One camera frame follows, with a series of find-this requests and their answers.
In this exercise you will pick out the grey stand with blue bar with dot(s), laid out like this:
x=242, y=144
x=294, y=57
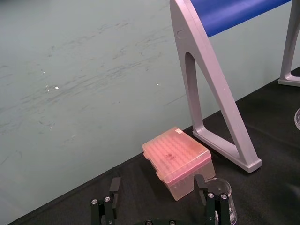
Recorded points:
x=211, y=70

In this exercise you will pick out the pink translucent pipette tip box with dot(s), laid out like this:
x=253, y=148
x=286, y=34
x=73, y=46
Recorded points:
x=174, y=154

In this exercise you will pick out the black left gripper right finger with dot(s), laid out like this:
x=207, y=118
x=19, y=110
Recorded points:
x=201, y=189

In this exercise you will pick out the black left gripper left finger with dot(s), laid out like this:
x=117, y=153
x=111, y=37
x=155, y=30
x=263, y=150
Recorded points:
x=114, y=187

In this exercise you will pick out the clear glass vessel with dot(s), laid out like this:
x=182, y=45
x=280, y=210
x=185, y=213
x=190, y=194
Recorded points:
x=297, y=118

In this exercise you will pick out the clear glass beaker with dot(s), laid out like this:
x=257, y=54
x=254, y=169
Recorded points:
x=232, y=206

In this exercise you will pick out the pale wall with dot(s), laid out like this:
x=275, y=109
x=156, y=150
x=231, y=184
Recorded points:
x=82, y=70

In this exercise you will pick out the black table cloth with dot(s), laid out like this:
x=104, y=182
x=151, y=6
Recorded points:
x=269, y=140

